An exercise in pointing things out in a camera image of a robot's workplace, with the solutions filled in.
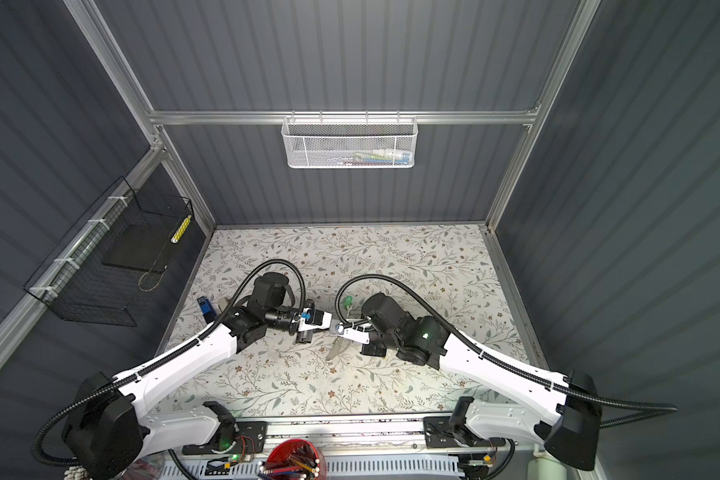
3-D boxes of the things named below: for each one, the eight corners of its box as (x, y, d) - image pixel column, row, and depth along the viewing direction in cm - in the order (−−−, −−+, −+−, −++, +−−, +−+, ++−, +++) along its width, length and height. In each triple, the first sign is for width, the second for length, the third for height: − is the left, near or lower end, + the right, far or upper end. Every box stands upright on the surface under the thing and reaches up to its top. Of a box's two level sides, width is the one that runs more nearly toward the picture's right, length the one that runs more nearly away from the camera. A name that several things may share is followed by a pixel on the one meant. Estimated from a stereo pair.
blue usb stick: (207, 324, 96) (204, 320, 94) (200, 303, 101) (196, 298, 99) (218, 318, 97) (215, 314, 95) (210, 298, 102) (207, 293, 100)
